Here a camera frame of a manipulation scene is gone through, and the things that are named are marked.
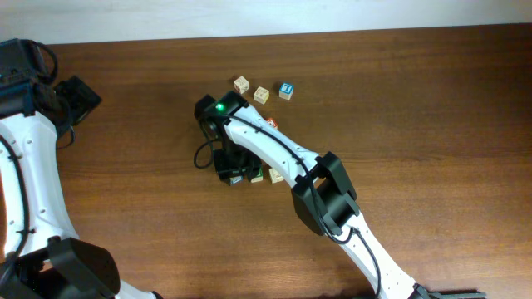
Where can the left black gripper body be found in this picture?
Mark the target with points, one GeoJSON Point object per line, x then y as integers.
{"type": "Point", "coordinates": [86, 99]}

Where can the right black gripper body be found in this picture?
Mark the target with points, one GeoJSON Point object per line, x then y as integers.
{"type": "Point", "coordinates": [237, 161]}

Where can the blue edged wooden block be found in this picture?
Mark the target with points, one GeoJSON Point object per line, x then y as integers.
{"type": "Point", "coordinates": [236, 179]}

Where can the green letter R block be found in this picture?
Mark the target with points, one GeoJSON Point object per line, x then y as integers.
{"type": "Point", "coordinates": [259, 177]}

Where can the red letter E block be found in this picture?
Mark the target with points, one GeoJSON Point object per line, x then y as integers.
{"type": "Point", "coordinates": [273, 123]}

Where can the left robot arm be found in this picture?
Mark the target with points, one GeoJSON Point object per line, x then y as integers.
{"type": "Point", "coordinates": [44, 256]}

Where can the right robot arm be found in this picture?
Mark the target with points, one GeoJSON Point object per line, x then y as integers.
{"type": "Point", "coordinates": [323, 195]}

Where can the wooden animal picture block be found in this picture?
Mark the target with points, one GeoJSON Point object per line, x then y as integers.
{"type": "Point", "coordinates": [261, 95]}

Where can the wooden block top left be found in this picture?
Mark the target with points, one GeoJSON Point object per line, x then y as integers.
{"type": "Point", "coordinates": [241, 84]}

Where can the blue letter T block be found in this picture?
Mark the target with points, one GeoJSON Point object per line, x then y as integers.
{"type": "Point", "coordinates": [286, 91]}

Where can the black table clamp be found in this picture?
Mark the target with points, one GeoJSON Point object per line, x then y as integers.
{"type": "Point", "coordinates": [437, 295]}

